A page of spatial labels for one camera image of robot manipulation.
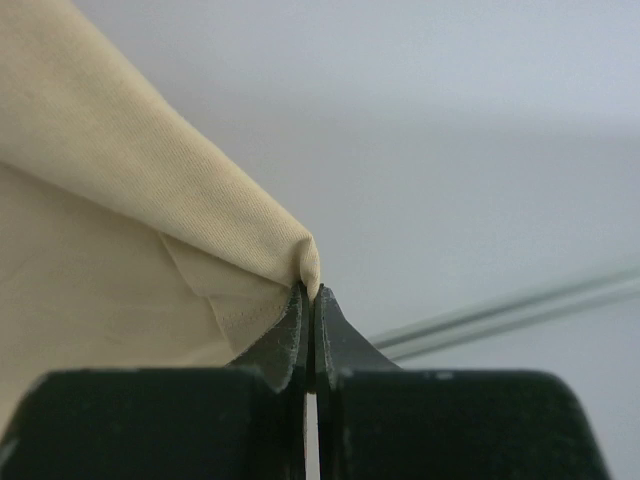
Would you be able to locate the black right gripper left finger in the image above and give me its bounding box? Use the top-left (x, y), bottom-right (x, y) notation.
top-left (1, 286), bottom-right (306, 479)

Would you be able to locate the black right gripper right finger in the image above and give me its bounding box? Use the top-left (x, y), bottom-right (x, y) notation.
top-left (314, 287), bottom-right (610, 480)

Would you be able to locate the tan beige t shirt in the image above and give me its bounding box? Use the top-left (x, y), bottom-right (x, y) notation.
top-left (1, 1), bottom-right (320, 421)

